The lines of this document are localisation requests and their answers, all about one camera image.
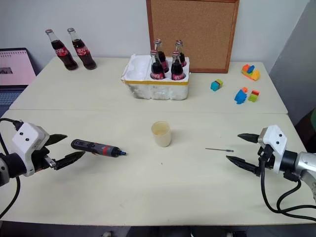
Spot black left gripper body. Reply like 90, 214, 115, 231
30, 145, 57, 174

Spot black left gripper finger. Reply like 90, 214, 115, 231
54, 151, 86, 171
46, 133, 68, 146

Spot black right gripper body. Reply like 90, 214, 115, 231
257, 143, 276, 171

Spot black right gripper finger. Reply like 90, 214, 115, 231
226, 155, 262, 177
237, 133, 260, 145

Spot thin metal screwdriver bit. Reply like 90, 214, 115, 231
205, 147, 235, 152

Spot grey electric screwdriver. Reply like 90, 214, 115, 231
71, 139, 128, 158

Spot green orange red toy blocks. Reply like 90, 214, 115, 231
247, 89, 261, 103

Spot dark green chair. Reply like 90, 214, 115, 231
294, 108, 316, 154

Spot cyan green yellow toy block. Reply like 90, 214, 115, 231
210, 79, 224, 92

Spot orange yellow blue toy blocks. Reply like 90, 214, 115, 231
240, 63, 261, 82

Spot open laptop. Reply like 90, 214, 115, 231
0, 47, 38, 118

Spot glass cola bottle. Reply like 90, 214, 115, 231
154, 38, 170, 74
67, 27, 98, 71
150, 49, 166, 80
44, 28, 79, 71
170, 51, 187, 81
174, 39, 188, 68

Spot cream plastic cup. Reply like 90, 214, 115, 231
151, 120, 172, 148

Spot white foam bottle box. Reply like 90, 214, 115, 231
120, 52, 192, 101

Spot wood framed cork board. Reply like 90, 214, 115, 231
146, 0, 240, 74

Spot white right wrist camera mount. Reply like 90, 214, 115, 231
257, 124, 288, 172

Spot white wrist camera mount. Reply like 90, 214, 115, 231
257, 124, 288, 172
11, 122, 50, 177

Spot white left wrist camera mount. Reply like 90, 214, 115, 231
11, 122, 50, 177

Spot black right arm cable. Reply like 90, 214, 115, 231
260, 148, 316, 221

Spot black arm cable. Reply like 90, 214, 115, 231
260, 148, 316, 221
0, 118, 25, 220

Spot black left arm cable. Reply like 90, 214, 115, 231
0, 118, 25, 220

